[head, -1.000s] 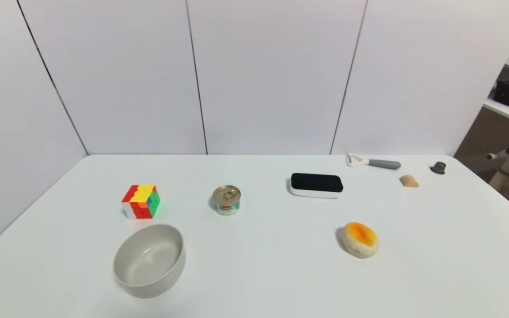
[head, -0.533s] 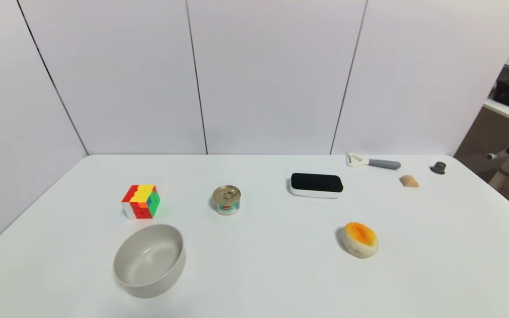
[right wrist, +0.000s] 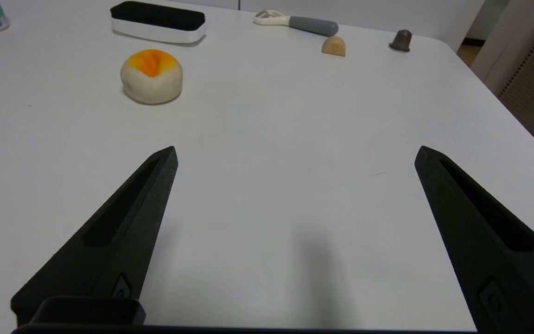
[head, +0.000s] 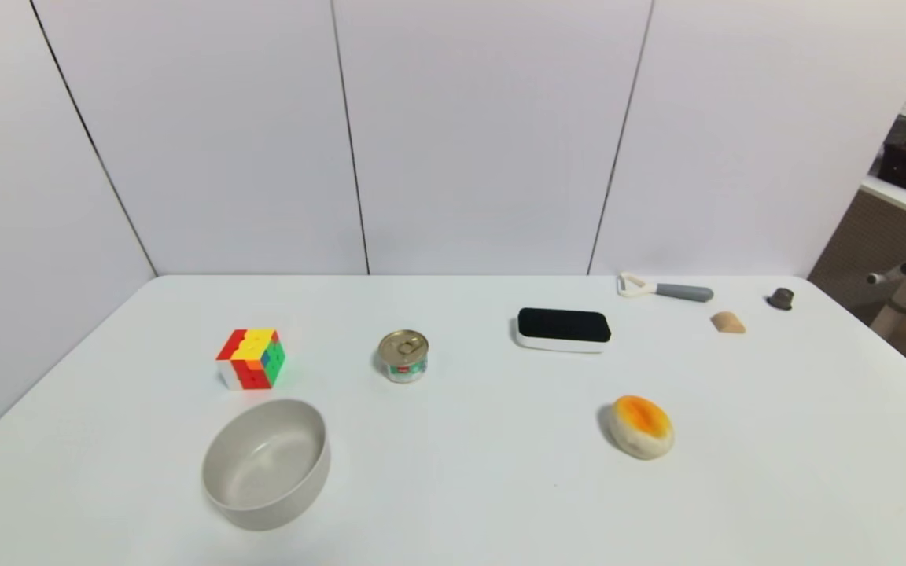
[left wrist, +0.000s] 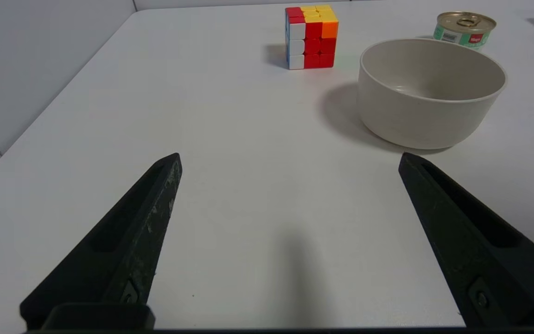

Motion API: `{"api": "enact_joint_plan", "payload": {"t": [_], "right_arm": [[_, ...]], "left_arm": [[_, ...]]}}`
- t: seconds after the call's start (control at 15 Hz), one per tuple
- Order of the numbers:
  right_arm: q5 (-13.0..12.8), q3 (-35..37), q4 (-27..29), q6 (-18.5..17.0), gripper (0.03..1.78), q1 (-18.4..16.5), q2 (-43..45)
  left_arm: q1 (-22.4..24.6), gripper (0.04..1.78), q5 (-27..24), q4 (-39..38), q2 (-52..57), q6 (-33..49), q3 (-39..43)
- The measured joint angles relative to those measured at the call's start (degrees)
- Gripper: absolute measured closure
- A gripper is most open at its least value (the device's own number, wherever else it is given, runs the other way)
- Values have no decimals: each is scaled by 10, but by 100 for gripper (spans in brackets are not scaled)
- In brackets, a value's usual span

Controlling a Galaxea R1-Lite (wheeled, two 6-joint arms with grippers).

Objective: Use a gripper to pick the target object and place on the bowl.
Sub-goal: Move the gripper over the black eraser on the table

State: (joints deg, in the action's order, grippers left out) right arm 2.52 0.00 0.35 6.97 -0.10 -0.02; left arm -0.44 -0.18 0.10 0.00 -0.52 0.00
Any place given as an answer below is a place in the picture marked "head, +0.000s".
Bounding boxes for black and white board eraser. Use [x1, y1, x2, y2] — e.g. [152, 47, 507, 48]
[515, 307, 613, 354]

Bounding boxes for beige round bowl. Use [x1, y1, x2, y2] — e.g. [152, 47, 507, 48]
[201, 399, 332, 532]

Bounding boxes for small tin can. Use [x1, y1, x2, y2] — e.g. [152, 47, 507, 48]
[377, 329, 429, 384]

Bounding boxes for multicolour puzzle cube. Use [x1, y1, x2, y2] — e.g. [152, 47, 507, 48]
[215, 328, 286, 391]

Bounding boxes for white grey bottle opener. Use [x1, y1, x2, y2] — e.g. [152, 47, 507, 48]
[617, 272, 715, 303]

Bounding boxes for orange and white bun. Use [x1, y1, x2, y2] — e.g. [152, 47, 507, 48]
[607, 395, 676, 461]

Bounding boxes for brown perforated panel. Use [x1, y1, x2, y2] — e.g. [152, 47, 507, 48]
[807, 191, 906, 315]

